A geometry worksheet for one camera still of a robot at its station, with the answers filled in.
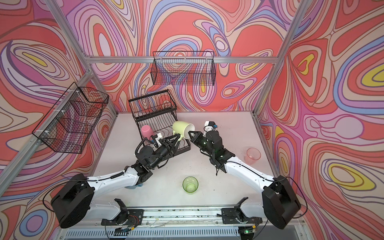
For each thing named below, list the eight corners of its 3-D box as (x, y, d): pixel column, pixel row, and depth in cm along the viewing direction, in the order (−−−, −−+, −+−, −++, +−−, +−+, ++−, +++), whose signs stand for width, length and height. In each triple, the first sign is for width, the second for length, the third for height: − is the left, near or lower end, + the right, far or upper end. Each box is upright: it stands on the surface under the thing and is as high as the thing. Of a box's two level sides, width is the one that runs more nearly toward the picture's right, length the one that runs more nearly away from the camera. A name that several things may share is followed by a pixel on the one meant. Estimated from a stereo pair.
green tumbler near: (189, 198, 81) (189, 193, 74) (181, 187, 85) (180, 182, 78) (200, 189, 84) (200, 183, 77) (192, 179, 88) (191, 173, 81)
